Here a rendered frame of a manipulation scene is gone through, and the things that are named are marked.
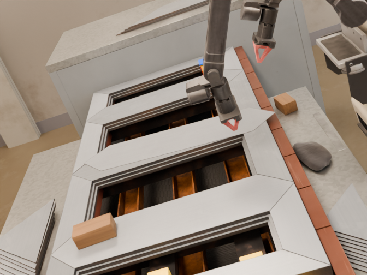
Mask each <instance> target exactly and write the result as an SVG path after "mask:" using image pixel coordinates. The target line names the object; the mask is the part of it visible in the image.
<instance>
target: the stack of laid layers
mask: <svg viewBox="0 0 367 275"><path fill-rule="evenodd" d="M201 71H202V70H201V67H200V66H199V64H198V65H195V66H192V67H189V68H186V69H183V70H180V71H176V72H174V73H171V74H168V75H165V76H161V77H158V78H156V79H153V80H150V81H146V82H143V83H140V84H138V85H135V86H132V87H128V88H125V89H122V90H120V91H117V92H114V93H110V94H109V96H108V102H107V105H106V106H107V107H108V106H111V105H113V103H114V100H116V99H120V98H123V97H126V96H128V95H131V94H134V93H138V92H141V91H144V90H146V89H149V88H153V87H156V86H159V85H162V84H165V83H168V82H171V81H174V80H177V79H180V78H183V77H186V76H189V75H192V74H195V73H198V72H201ZM190 105H191V104H190V103H189V100H188V97H187V98H183V99H180V100H177V101H174V102H171V103H168V104H165V105H162V106H158V107H155V108H153V109H149V110H146V111H143V112H140V113H137V114H135V115H131V116H128V117H125V118H122V119H118V120H116V121H113V122H110V123H106V124H103V127H102V133H101V136H100V142H99V147H98V153H99V152H100V151H102V150H103V149H105V148H106V143H107V139H108V133H109V131H112V130H115V129H119V128H122V127H125V126H128V125H131V124H134V123H137V122H140V121H143V120H146V119H149V118H153V117H156V116H159V115H162V114H164V113H168V112H171V111H174V110H177V109H180V108H183V107H187V106H190ZM240 145H243V148H244V151H245V154H246V158H247V161H248V164H249V166H250V170H251V173H252V175H257V173H256V169H255V167H254V164H253V161H252V158H251V155H250V152H249V150H248V146H247V143H246V140H245V138H244V135H243V134H240V135H237V136H232V137H229V138H226V139H222V140H218V141H214V142H210V143H207V144H203V145H199V146H195V147H191V148H187V149H184V150H180V151H176V152H172V153H168V154H164V155H161V156H158V157H153V158H149V159H145V160H141V161H138V162H135V163H130V164H126V165H123V166H118V167H115V168H112V169H107V170H103V171H100V170H97V169H95V168H93V167H91V166H88V165H86V164H85V165H84V166H82V167H81V168H80V169H78V170H77V171H76V172H74V173H73V174H72V175H74V176H77V177H81V178H84V179H87V180H90V181H92V184H91V189H90V194H89V199H88V204H87V209H86V215H85V220H84V221H87V220H90V219H93V218H94V216H95V212H96V206H97V199H98V193H99V189H102V188H105V187H108V186H111V185H115V184H118V183H121V182H124V181H127V180H131V179H134V178H137V177H140V176H143V175H147V174H150V173H153V172H156V171H159V170H163V169H166V168H169V167H172V166H175V165H179V164H182V163H185V162H188V161H191V160H195V159H198V158H201V157H204V156H208V155H211V154H214V153H217V152H220V151H224V150H227V149H230V148H233V147H236V146H240ZM98 153H97V154H98ZM267 225H268V226H269V229H270V232H271V235H272V237H273V240H274V244H275V247H276V250H277V251H278V250H281V249H282V247H281V243H280V240H279V237H278V235H277V232H276V229H275V225H274V222H273V220H272V217H271V214H270V211H267V212H264V213H260V214H257V215H254V216H250V217H247V218H243V219H240V220H236V221H234V222H230V223H227V224H223V225H220V226H216V227H213V228H210V229H206V230H203V231H199V232H196V233H193V234H190V235H186V236H182V237H179V238H175V239H173V240H169V241H166V242H162V243H159V244H155V245H152V246H149V247H145V248H142V249H138V250H135V251H132V252H129V253H125V254H122V255H118V256H115V257H112V258H108V259H105V260H101V261H98V262H94V263H92V264H88V265H85V266H81V267H78V268H75V271H74V275H99V274H103V273H107V272H110V271H113V270H117V269H120V268H124V267H127V266H130V265H134V264H138V263H140V262H144V261H148V260H151V259H155V258H158V257H161V256H165V255H168V254H171V253H175V252H179V251H181V250H185V249H188V248H192V247H196V246H199V245H202V244H206V243H209V242H212V241H216V240H220V239H222V238H226V237H229V236H233V235H237V234H240V233H243V232H247V231H250V230H253V229H257V228H261V227H263V226H267ZM298 275H333V271H332V267H331V266H327V267H323V268H319V269H317V270H313V271H310V272H305V273H302V274H298Z"/></svg>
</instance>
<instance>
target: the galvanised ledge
mask: <svg viewBox="0 0 367 275"><path fill-rule="evenodd" d="M286 93H287V94H288V95H290V96H291V97H292V98H294V99H295V100H296V103H297V107H298V110H297V111H295V112H292V113H290V114H287V115H284V114H283V113H282V112H281V111H280V110H279V109H277V108H276V106H275V102H274V99H273V97H270V98H268V99H269V102H270V104H271V106H272V108H273V110H274V112H275V114H276V116H277V118H278V120H279V122H280V124H281V126H282V128H283V130H284V132H285V134H286V136H287V138H288V140H289V142H290V144H291V146H292V147H293V146H294V144H295V143H297V142H309V141H314V142H317V143H319V144H321V145H322V146H324V147H325V148H326V149H327V150H328V151H329V152H330V153H331V155H332V158H331V160H330V162H329V165H327V166H325V167H324V168H323V169H321V170H318V171H315V170H313V169H311V168H309V167H308V166H307V165H305V164H304V163H303V162H302V161H301V160H300V159H299V158H298V160H299V162H300V164H301V166H302V168H303V170H304V172H305V174H306V176H307V178H308V180H309V182H310V184H311V186H312V188H313V190H314V192H315V194H316V196H317V198H318V200H319V202H320V204H321V206H322V208H323V210H324V212H325V214H326V215H327V214H328V213H329V212H330V210H331V209H332V208H333V207H334V205H335V204H336V203H337V201H338V200H339V199H340V198H341V196H342V195H343V193H344V192H345V191H346V189H347V188H348V187H349V186H350V184H351V183H352V184H353V186H354V187H355V189H356V191H357V192H358V194H359V196H360V197H361V199H362V201H363V202H364V204H365V205H366V207H367V174H366V172H365V171H364V169H363V168H362V166H361V165H360V164H359V162H358V161H357V160H356V158H355V156H354V155H353V154H352V152H351V151H350V149H349V148H348V147H347V145H346V144H345V142H344V141H343V139H342V138H341V136H340V135H339V133H338V132H337V131H336V129H335V128H334V126H333V125H332V124H331V122H330V120H329V119H328V118H327V116H326V115H325V114H324V112H323V111H322V109H321V108H320V106H319V105H318V104H317V102H316V101H315V99H314V98H313V96H312V95H311V93H310V92H309V91H308V89H307V88H306V86H305V87H302V88H298V89H295V90H292V91H289V92H286ZM276 96H277V95H276ZM274 97H275V96H274ZM318 112H319V113H320V114H321V115H322V117H323V118H324V119H325V121H326V122H327V123H328V125H329V126H330V127H331V129H332V130H333V132H334V133H335V134H336V136H337V137H338V138H339V140H340V141H341V142H342V144H343V145H344V146H345V148H346V149H344V150H340V151H338V150H337V149H336V147H335V146H334V145H333V143H332V142H331V140H330V139H329V138H328V136H327V134H326V133H325V132H324V130H323V129H322V127H321V126H320V124H319V123H318V122H317V120H316V119H315V118H314V116H313V114H315V113H318ZM353 270H354V272H355V274H356V275H367V273H366V272H363V271H360V270H356V269H354V268H353Z"/></svg>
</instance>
